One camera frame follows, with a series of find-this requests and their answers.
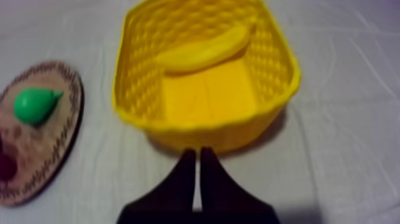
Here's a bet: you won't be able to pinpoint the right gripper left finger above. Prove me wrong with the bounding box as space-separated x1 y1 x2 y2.
117 148 197 224

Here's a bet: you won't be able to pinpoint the purple toy grapes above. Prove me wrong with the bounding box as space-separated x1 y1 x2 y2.
0 137 18 182

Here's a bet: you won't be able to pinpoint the round wooden board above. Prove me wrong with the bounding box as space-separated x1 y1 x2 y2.
0 60 85 208

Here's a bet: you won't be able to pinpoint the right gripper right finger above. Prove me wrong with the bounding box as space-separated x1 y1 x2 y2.
196 147 281 224

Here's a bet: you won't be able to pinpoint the yellow toy banana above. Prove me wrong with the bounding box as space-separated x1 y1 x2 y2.
154 24 252 73

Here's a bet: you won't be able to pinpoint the yellow plastic basket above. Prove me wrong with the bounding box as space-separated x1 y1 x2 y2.
111 0 302 154

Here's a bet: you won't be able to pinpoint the green toy pear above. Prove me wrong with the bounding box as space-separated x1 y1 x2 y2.
13 88 64 126

